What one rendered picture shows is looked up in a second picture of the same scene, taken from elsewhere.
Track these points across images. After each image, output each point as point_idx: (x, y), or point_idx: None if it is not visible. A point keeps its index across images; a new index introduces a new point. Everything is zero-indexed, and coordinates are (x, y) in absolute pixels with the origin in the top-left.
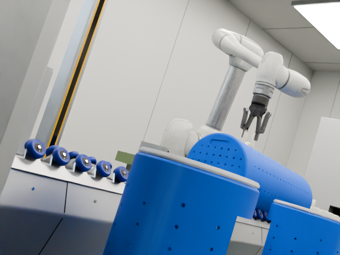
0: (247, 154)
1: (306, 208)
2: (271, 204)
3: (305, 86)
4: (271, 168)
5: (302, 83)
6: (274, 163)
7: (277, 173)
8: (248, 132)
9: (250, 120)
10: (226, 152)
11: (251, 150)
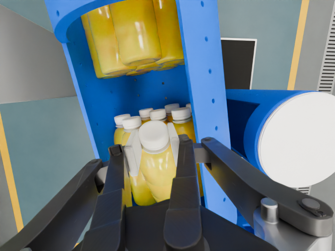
0: (236, 220)
1: (314, 184)
2: (260, 170)
3: None
4: (224, 93)
5: None
6: (202, 19)
7: (221, 51)
8: (133, 153)
9: (130, 200)
10: None
11: (223, 196)
